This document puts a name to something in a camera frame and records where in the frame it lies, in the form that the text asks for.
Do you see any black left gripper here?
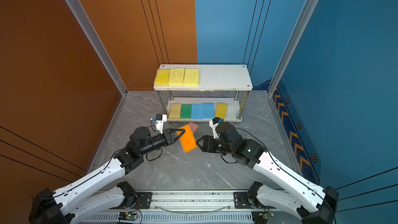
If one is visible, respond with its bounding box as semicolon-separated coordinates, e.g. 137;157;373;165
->
139;129;184;158

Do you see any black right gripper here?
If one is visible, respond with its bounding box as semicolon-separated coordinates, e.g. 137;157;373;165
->
194;135;235;156

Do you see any orange sponge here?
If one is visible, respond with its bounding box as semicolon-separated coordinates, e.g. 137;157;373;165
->
179;125;198;153

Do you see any pink sponge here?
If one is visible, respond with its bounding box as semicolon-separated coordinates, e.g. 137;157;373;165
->
188;122;199;134

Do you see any pale yellow sponge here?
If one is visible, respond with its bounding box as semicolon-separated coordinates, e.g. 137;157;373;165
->
169;104;182;119

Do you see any green sponge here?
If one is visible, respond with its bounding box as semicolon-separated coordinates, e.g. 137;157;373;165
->
180;104;192;119

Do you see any blue sponge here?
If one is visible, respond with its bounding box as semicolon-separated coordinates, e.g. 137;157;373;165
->
202;103;215;119
191;104;203;120

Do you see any lime porous sponge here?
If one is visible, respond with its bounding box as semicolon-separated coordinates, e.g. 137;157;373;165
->
168;68;185;86
183;68;200;87

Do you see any bright yellow sponge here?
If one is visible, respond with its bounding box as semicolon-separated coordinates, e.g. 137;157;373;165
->
154;69;171;87

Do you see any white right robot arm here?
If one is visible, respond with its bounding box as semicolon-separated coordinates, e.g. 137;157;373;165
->
197;122;339;224

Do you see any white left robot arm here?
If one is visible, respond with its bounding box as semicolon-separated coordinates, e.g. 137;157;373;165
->
29;127;185;224

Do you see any white two-tier shelf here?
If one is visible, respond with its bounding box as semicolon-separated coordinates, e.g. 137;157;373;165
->
153;64;253;122

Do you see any green circuit board right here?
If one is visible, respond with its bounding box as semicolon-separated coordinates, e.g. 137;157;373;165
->
251;212;275;224

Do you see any green circuit board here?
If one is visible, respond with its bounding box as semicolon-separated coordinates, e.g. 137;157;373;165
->
251;212;275;224
117;212;139;223

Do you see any green circuit board left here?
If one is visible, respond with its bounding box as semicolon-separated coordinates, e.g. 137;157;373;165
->
117;212;139;223

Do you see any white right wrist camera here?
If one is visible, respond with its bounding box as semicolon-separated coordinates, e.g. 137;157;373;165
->
209;117;223;139

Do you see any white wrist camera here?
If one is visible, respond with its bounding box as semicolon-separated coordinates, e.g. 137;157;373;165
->
209;117;223;139
151;114;167;134

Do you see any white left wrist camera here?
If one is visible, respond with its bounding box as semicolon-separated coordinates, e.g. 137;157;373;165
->
151;114;167;134

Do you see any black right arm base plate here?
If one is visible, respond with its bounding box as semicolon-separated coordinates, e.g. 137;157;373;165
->
233;191;275;210

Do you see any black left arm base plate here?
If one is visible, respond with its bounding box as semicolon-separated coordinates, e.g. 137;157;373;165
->
135;192;152;209

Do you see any aluminium front rail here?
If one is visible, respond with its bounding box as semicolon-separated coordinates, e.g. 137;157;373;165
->
79;190;291;224

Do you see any aluminium corner post left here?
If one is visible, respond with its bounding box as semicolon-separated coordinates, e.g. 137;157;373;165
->
65;0;128;97

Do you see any aluminium corner post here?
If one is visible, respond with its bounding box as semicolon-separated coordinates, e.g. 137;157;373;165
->
267;0;319;96
65;0;128;97

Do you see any aluminium corner post right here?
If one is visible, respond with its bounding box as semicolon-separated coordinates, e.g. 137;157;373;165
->
267;0;319;96

